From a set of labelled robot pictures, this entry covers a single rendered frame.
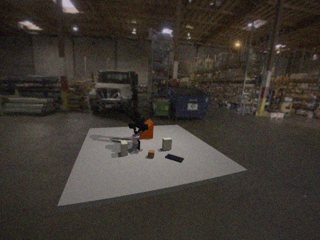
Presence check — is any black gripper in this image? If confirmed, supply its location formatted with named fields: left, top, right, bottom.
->
left=128, top=122, right=149, bottom=133

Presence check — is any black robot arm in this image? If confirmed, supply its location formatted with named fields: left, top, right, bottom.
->
left=117, top=104, right=146, bottom=126

